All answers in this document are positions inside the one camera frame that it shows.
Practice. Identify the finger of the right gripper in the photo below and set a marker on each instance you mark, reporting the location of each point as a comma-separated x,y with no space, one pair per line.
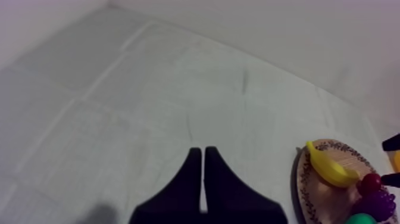
392,143
392,180

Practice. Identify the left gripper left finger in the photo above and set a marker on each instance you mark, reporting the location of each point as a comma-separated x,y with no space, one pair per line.
178,197

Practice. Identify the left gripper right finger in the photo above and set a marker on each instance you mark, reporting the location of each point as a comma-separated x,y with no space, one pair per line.
231,197

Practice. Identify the yellow plastic basket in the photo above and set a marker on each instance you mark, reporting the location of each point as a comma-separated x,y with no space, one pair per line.
397,161

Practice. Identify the yellow toy banana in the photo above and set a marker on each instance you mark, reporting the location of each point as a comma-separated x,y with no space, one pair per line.
328,169

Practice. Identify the round wooden board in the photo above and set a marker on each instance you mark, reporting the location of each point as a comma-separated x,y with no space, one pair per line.
325,200

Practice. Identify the small red fruit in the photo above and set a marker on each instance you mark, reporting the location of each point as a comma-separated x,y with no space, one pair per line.
370,184

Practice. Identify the purple toy grapes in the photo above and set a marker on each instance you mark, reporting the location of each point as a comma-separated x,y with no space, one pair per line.
376,204

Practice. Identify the green toy pear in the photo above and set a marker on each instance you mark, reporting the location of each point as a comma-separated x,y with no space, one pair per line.
361,219

